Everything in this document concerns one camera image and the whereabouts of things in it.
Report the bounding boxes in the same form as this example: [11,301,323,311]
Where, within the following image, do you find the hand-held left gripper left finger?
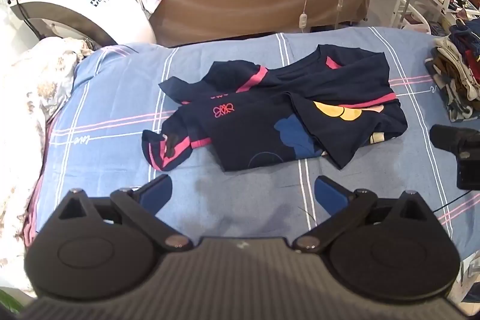
[58,174,193,254]

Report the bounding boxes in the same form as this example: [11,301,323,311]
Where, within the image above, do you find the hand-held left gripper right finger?
[292,175,430,253]

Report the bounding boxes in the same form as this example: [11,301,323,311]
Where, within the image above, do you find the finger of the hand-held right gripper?
[429,124,480,160]

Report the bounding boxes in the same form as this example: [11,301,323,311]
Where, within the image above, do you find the navy T-shirt with pink trim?
[142,44,409,172]

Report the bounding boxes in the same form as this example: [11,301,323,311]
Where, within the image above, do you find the stack of folded clothes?
[424,18,480,123]

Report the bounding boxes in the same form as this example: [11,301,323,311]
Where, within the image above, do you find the blue plaid bedsheet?
[22,26,480,303]

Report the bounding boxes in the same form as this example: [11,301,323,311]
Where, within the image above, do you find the beige floral quilt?
[0,37,94,291]

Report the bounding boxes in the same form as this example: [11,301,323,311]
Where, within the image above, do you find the green plant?
[0,288,28,314]

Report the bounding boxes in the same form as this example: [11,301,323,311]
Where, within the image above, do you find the black cable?
[431,190,480,213]

